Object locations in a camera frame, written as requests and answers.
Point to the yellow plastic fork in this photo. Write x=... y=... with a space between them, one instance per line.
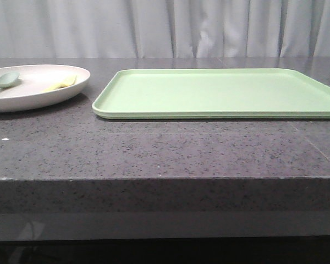
x=68 y=81

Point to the white round plate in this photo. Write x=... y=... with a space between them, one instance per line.
x=28 y=92

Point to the teal green spoon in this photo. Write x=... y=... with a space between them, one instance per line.
x=8 y=79

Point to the light green tray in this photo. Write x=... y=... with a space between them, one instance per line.
x=212 y=94

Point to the white curtain backdrop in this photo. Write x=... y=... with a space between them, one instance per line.
x=164 y=29

